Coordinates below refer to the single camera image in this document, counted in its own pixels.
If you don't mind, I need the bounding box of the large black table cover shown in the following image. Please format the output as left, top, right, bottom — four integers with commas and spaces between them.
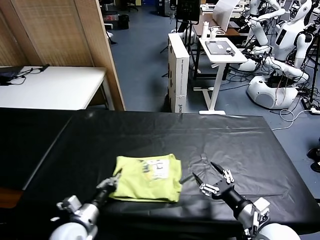
14, 109, 320, 240

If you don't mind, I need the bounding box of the black monitor on stand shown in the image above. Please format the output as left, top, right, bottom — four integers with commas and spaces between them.
174, 0, 202, 76

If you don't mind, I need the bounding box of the large white humanoid robot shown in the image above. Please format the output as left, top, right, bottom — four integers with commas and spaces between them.
246, 0, 316, 111

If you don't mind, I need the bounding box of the black power strip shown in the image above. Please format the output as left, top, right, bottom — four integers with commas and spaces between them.
301, 97, 320, 114

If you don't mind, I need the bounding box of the yellow-green t-shirt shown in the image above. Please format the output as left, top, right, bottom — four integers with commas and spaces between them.
109, 153, 183, 203

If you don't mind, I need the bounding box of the black tripod stand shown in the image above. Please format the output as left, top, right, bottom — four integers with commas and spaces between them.
309, 42, 320, 106

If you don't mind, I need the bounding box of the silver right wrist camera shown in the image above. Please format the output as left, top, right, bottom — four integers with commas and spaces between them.
250, 196, 272, 226

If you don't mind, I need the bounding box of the white bottle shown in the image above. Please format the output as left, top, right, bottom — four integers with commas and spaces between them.
201, 21, 211, 41

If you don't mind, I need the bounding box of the grey laptop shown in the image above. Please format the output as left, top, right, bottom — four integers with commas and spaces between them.
204, 40, 236, 55

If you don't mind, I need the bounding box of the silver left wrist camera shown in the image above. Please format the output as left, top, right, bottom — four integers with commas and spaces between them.
50, 195, 83, 223

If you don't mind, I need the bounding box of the brown desk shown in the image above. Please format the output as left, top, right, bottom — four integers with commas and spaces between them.
193, 13, 251, 38

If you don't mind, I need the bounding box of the wooden folding screen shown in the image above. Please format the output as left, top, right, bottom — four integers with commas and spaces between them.
0, 0, 126, 111

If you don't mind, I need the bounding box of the black pouch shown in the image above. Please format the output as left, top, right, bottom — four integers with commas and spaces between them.
0, 70, 20, 86

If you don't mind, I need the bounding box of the tall white cardboard box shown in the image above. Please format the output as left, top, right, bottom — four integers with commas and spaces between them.
167, 32, 190, 114

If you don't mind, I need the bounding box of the small black table cover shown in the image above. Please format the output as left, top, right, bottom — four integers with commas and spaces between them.
0, 106, 78, 191

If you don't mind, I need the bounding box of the white curved panel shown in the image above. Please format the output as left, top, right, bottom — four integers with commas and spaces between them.
212, 0, 241, 33

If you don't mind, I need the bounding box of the white standing desk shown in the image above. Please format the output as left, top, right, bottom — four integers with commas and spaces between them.
198, 37, 248, 116

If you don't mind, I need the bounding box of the white cup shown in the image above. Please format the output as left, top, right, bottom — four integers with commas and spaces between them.
209, 26, 225, 41

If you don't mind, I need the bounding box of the white table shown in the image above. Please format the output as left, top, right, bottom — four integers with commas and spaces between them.
0, 65, 109, 111

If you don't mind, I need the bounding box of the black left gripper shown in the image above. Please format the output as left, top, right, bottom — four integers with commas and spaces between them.
91, 167, 123, 207

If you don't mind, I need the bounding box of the small white humanoid robot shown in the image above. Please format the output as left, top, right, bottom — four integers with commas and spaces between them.
246, 0, 288, 48

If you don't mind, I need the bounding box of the black cable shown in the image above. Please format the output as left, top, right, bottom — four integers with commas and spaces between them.
9, 63, 52, 85

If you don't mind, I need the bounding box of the white floor cable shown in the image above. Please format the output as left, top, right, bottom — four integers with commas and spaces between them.
272, 109, 313, 132

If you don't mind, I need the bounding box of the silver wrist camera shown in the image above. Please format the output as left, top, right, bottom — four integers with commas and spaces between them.
50, 195, 83, 223
250, 196, 272, 226

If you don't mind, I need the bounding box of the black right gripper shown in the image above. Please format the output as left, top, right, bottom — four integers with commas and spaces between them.
192, 161, 247, 210

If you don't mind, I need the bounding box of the black bin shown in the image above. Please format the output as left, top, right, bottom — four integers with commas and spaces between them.
118, 14, 131, 30

